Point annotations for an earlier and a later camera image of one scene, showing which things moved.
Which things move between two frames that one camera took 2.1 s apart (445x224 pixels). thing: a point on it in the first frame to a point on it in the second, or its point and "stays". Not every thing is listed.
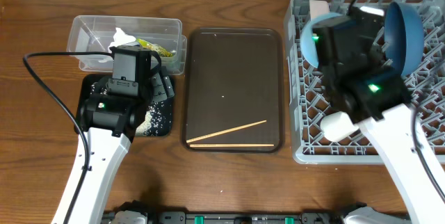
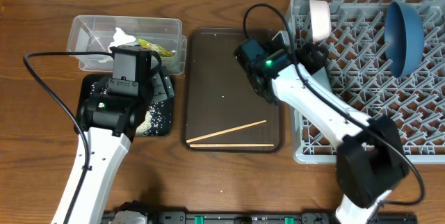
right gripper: (377, 56) to (316, 53)
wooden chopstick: (220, 133) stays
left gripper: (163, 86) stays
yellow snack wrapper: (149, 45) stays
